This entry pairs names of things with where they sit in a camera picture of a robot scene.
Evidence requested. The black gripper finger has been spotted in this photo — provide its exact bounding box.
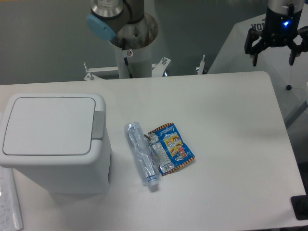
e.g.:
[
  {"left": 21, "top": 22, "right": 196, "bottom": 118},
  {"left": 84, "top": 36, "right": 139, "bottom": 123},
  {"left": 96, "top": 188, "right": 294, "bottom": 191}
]
[
  {"left": 244, "top": 28, "right": 267, "bottom": 66},
  {"left": 288, "top": 26, "right": 308, "bottom": 66}
]

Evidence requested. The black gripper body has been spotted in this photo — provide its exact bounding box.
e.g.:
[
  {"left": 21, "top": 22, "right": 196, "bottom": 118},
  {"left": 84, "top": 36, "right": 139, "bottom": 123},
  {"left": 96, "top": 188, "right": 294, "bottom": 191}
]
[{"left": 261, "top": 0, "right": 304, "bottom": 47}]

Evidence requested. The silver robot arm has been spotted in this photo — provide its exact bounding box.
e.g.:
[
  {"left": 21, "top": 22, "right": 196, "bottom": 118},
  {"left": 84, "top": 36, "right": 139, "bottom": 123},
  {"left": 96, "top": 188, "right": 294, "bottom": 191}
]
[{"left": 86, "top": 0, "right": 308, "bottom": 66}]

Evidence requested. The white plastic trash can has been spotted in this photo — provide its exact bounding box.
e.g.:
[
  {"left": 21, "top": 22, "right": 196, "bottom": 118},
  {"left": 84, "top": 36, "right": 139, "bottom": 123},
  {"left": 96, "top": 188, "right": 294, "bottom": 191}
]
[{"left": 0, "top": 93, "right": 112, "bottom": 194}]

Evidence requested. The white trash can lid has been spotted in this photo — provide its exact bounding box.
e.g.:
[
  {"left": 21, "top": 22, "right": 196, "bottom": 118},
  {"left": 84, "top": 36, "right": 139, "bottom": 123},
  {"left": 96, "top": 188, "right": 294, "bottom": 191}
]
[{"left": 2, "top": 97, "right": 95, "bottom": 156}]

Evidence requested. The blue snack wrapper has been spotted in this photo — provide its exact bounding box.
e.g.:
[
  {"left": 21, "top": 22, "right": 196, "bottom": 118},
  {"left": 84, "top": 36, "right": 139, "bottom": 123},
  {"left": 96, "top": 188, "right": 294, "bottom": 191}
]
[{"left": 145, "top": 123, "right": 195, "bottom": 176}]

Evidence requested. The black device at edge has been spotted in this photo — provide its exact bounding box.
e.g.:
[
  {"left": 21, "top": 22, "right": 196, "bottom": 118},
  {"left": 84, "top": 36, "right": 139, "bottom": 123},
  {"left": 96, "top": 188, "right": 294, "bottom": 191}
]
[{"left": 291, "top": 195, "right": 308, "bottom": 220}]

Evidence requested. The crushed clear plastic bottle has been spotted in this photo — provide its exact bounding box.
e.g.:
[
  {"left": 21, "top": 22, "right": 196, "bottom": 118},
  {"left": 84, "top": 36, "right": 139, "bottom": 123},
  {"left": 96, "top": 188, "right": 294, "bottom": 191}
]
[{"left": 124, "top": 122, "right": 159, "bottom": 192}]

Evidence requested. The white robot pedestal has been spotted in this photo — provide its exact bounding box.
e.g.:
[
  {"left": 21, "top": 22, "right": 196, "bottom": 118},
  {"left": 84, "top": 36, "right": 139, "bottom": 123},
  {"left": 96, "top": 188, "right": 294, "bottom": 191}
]
[{"left": 110, "top": 13, "right": 158, "bottom": 67}]

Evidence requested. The white metal base frame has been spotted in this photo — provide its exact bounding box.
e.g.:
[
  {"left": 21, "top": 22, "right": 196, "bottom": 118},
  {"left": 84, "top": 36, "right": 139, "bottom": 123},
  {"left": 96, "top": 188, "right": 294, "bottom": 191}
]
[{"left": 83, "top": 54, "right": 206, "bottom": 81}]

